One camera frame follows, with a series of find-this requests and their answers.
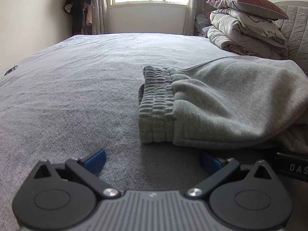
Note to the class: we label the grey pillow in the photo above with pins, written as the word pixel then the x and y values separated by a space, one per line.
pixel 201 22

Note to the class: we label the hanging dark clothes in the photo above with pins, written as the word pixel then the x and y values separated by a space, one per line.
pixel 78 4

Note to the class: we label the folded grey comforter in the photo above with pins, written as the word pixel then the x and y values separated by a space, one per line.
pixel 231 33

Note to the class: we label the grey sweatpants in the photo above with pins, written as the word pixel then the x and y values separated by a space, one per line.
pixel 216 101

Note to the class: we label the black oval blanket label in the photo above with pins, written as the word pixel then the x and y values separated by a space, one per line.
pixel 10 70

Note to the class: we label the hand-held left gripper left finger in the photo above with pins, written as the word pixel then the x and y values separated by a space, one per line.
pixel 96 160

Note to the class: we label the large pink velvet pillow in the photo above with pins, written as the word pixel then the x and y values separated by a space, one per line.
pixel 247 3

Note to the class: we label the grey quilted headboard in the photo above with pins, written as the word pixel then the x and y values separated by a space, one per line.
pixel 297 28

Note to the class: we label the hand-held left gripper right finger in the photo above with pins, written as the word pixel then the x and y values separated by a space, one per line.
pixel 209 163

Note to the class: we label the white printed quilt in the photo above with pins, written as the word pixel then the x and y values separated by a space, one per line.
pixel 259 25

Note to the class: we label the small pink pillow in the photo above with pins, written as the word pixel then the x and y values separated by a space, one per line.
pixel 208 13

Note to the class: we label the star-patterned grey curtain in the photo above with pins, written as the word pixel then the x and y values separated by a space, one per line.
pixel 196 0
pixel 99 9

